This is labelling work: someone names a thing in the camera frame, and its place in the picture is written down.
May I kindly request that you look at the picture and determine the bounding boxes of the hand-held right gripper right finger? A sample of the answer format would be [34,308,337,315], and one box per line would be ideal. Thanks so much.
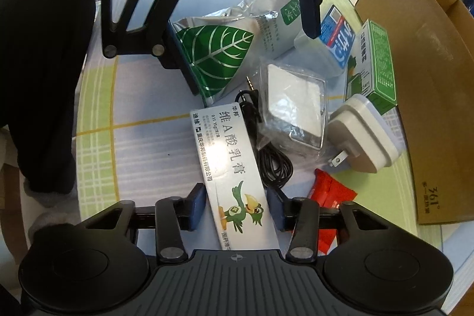
[267,187,408,264]

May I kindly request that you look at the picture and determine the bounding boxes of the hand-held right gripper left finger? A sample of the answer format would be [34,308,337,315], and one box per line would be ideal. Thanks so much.
[76,183,206,264]

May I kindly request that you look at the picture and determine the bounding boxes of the silver packet with green label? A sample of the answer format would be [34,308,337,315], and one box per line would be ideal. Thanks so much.
[237,0,302,55]

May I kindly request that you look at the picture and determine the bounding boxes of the green leaf foil packet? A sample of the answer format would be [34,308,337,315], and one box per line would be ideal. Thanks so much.
[168,7,278,107]

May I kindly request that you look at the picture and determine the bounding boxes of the white ointment box with bird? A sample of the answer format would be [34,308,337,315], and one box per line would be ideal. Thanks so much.
[189,100,284,251]

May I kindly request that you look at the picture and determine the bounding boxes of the black audio cable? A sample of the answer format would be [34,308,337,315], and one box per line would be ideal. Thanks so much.
[235,76,295,191]

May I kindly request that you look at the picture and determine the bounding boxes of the white power adapter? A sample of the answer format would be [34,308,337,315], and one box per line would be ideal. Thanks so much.
[328,94,403,173]

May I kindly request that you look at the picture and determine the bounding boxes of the brown cardboard box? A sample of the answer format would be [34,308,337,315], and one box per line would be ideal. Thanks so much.
[353,0,474,225]

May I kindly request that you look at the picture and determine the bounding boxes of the plaid cloth covered desktop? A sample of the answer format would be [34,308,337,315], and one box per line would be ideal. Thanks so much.
[72,0,474,316]

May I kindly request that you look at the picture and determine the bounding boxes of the clear floss box blue label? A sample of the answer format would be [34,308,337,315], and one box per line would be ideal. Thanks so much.
[294,4,358,78]

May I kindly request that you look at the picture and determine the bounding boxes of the red snack packet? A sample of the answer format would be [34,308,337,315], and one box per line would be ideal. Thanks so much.
[292,169,358,254]

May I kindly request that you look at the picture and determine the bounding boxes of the green and white carton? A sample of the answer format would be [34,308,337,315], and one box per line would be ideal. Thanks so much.
[344,19,398,116]

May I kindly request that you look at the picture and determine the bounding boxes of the white square item in bag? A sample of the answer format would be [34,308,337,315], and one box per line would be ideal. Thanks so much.
[257,56,329,155]

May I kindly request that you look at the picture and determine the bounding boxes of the grey sock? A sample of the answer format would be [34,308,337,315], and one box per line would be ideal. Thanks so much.
[23,177,80,240]

